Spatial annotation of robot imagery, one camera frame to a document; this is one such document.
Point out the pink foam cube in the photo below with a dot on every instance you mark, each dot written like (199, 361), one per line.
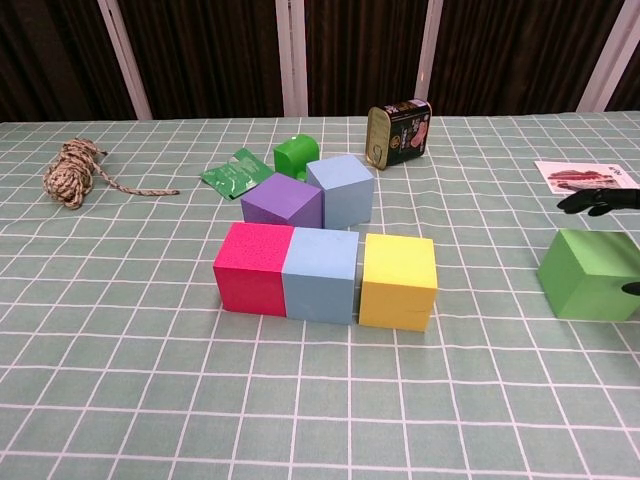
(250, 270)

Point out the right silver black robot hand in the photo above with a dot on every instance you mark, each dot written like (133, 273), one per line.
(605, 200)

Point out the postcard with red building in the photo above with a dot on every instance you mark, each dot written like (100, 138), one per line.
(575, 175)

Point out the green foil sachet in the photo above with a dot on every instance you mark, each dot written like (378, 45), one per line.
(235, 175)

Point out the black luncheon meat tin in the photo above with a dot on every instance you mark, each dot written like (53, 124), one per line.
(400, 135)

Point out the purple foam cube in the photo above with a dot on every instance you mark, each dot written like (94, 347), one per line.
(280, 200)

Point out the light blue foam cube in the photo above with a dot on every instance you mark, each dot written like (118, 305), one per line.
(320, 280)
(340, 192)

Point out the yellow foam cube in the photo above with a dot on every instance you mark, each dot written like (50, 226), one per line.
(397, 285)

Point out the green plastic building brick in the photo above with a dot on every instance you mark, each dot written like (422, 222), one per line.
(295, 155)

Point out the green foam cube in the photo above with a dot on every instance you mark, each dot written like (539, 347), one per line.
(585, 280)

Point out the white metal frame post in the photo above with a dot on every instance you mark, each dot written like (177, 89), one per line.
(614, 50)
(125, 65)
(428, 50)
(292, 60)

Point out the green checked tablecloth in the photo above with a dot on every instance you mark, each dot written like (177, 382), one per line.
(400, 390)

